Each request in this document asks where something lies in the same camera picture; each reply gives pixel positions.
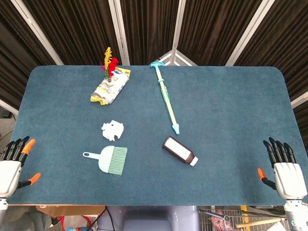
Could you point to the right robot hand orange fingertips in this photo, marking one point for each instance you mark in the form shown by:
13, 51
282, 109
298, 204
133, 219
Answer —
288, 178

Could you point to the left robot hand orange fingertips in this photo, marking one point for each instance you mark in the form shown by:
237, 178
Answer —
8, 173

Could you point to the white paper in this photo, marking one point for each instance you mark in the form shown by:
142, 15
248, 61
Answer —
112, 130

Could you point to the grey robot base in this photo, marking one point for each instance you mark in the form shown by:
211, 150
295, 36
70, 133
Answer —
149, 219

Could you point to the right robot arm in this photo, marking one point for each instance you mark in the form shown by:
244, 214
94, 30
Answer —
296, 214

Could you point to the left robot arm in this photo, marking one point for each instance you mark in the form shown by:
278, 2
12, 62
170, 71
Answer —
3, 208

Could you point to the wooden stick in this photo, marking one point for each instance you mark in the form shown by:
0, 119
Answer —
260, 222

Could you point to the brown cardboard box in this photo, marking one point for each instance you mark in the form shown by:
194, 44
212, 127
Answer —
72, 210

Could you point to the blue table cloth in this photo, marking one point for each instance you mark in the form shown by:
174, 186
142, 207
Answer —
216, 108

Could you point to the brown bottle white cap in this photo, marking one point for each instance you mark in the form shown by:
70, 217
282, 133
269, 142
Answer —
178, 150

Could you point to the yellow white tissue pack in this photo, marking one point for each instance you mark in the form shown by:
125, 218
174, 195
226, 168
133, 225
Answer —
108, 92

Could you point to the green teal water pump toy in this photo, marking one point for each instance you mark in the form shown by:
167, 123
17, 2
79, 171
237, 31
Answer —
165, 96

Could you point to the colourful feather shuttlecock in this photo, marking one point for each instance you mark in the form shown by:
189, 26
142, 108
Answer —
112, 66

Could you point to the dark brown curtain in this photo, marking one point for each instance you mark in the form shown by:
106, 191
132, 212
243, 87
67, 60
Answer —
149, 29

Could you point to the white frame post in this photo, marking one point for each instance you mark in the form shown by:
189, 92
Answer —
7, 106
249, 31
119, 31
178, 24
300, 99
35, 29

